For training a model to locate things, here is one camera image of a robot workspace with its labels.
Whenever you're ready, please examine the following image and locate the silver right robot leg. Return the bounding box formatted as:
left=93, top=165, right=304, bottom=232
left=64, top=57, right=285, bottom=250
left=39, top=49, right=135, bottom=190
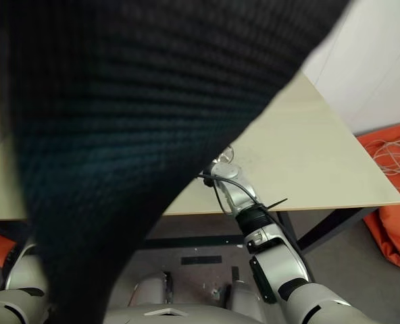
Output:
left=225, top=266, right=265, bottom=321

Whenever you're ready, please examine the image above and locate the black floor tape strip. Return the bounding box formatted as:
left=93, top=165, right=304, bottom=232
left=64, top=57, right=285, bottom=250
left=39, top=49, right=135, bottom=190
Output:
left=180, top=255, right=223, bottom=266

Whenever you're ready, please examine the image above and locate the black metal table frame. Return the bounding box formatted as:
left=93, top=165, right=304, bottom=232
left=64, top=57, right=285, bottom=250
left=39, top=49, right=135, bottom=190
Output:
left=0, top=205, right=382, bottom=256

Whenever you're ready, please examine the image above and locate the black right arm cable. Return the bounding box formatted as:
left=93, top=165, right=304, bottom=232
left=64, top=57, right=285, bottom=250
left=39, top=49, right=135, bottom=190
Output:
left=197, top=171, right=314, bottom=284

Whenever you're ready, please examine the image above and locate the orange beanbag with white cables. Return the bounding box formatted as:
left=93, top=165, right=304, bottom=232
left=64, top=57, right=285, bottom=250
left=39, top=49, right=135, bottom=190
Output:
left=355, top=121, right=400, bottom=271

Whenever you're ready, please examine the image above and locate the silver robot torso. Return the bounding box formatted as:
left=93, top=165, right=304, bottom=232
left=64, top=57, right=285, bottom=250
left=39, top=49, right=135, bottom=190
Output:
left=103, top=304, right=265, bottom=324

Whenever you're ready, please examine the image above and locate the black knitted cloth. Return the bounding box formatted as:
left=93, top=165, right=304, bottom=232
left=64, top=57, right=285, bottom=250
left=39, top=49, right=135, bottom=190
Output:
left=0, top=0, right=353, bottom=324

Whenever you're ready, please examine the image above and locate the tangled white cable bundle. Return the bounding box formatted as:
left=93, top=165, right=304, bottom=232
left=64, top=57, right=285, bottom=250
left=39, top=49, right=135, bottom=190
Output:
left=372, top=131, right=400, bottom=198

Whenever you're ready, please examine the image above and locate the silver robot leg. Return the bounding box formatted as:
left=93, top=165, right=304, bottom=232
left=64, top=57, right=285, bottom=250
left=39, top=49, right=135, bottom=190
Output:
left=225, top=266, right=265, bottom=321
left=131, top=271, right=172, bottom=308

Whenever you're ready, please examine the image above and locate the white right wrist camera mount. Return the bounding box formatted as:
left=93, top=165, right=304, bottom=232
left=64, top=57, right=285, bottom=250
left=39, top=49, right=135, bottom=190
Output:
left=214, top=145, right=235, bottom=165

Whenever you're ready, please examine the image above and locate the black cable tie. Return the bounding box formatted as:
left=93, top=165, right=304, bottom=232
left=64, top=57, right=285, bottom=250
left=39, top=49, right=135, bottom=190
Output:
left=253, top=198, right=289, bottom=212

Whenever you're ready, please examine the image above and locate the silver left robot leg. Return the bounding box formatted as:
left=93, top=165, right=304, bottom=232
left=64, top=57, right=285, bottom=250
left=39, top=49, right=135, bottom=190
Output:
left=131, top=271, right=172, bottom=308

